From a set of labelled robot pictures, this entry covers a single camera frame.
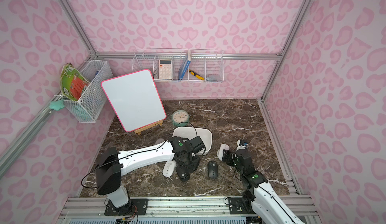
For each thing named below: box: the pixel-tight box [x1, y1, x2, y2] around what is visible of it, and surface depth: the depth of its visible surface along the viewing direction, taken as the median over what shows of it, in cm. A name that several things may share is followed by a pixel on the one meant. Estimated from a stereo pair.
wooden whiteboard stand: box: [134, 120, 164, 136], surface depth 100 cm
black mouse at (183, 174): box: [175, 165, 191, 182], surface depth 83 cm
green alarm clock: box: [170, 109, 191, 128], surface depth 108 cm
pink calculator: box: [158, 59, 173, 80], surface depth 97 cm
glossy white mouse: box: [216, 143, 230, 161], surface depth 92 cm
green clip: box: [49, 99, 65, 111], surface depth 64 cm
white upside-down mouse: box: [162, 159, 176, 178], surface depth 85 cm
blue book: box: [177, 49, 191, 80], surface depth 90 cm
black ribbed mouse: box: [208, 160, 219, 179], surface depth 85 cm
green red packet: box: [60, 62, 90, 101], surface depth 74 cm
